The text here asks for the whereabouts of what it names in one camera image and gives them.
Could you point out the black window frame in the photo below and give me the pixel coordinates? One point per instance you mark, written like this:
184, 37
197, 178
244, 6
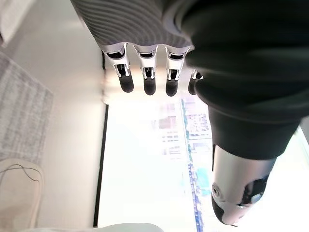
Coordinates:
100, 164

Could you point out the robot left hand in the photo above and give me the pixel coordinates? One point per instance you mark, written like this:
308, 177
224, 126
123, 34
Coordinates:
241, 60

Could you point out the white fabric corner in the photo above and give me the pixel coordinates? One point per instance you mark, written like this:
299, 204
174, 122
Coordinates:
12, 17

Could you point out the grey woven rug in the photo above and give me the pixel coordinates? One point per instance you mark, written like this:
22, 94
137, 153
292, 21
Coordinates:
19, 111

